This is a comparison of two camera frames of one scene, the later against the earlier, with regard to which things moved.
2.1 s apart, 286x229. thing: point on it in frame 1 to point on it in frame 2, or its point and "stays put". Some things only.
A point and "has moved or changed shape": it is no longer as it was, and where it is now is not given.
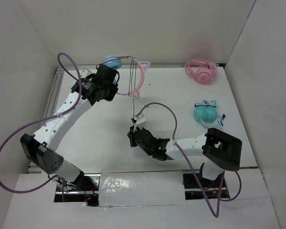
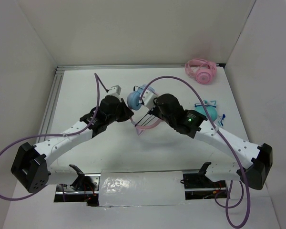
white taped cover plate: x=137 y=188 stays put
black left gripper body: x=110 y=91 to x=112 y=118
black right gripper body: x=134 y=143 to x=166 y=117
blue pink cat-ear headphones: x=116 y=61 to x=134 y=102
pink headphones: x=202 y=70 stays put
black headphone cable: x=132 y=79 has moved or changed shape
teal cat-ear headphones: x=207 y=113 stays put
